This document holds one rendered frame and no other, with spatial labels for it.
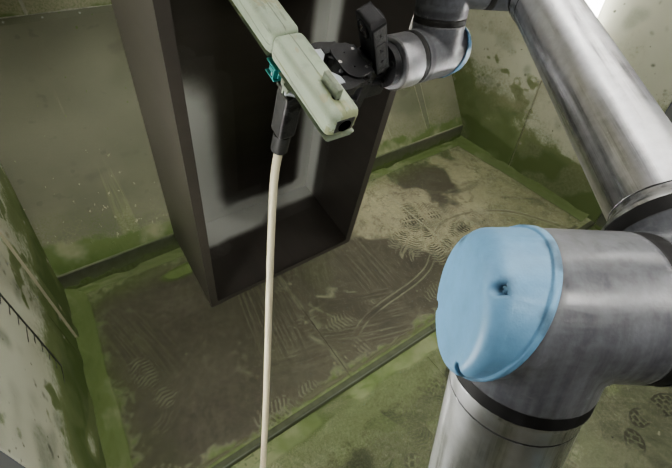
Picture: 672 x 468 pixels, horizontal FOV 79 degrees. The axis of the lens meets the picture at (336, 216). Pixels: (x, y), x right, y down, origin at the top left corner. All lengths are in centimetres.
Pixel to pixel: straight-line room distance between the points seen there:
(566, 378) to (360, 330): 163
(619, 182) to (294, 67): 38
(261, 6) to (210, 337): 157
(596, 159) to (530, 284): 22
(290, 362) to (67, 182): 130
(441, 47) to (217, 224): 121
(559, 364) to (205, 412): 159
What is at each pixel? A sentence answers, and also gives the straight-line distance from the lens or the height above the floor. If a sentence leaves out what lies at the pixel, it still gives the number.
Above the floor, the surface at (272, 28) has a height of 149.
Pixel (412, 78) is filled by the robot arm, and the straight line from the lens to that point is 73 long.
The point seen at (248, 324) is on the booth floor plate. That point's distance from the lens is 197.
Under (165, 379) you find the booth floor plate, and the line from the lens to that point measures 192.
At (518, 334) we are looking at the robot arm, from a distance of 30.
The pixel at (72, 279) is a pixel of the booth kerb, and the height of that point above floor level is 12.
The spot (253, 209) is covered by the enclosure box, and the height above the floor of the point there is 53.
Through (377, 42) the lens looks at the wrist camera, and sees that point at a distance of 63.
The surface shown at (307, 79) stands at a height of 145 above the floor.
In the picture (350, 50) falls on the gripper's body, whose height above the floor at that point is 144.
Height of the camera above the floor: 167
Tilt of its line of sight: 42 degrees down
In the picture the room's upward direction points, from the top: 2 degrees clockwise
